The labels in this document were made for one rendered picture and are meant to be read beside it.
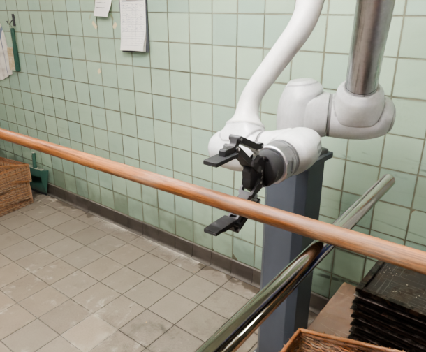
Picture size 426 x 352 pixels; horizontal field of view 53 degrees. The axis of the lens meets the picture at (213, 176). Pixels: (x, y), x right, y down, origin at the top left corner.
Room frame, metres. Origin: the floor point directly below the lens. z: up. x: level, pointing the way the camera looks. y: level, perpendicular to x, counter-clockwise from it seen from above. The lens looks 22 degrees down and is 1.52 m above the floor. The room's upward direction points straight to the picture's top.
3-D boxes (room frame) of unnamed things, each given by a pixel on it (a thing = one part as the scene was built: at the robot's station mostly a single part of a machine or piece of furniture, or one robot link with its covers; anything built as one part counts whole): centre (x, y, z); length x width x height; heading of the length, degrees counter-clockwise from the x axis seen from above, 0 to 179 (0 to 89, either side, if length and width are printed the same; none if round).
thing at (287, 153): (0.89, -0.14, 1.19); 0.09 x 0.06 x 0.09; 54
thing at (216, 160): (0.72, -0.01, 1.26); 0.07 x 0.03 x 0.01; 144
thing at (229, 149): (0.74, -0.03, 1.28); 0.05 x 0.01 x 0.03; 144
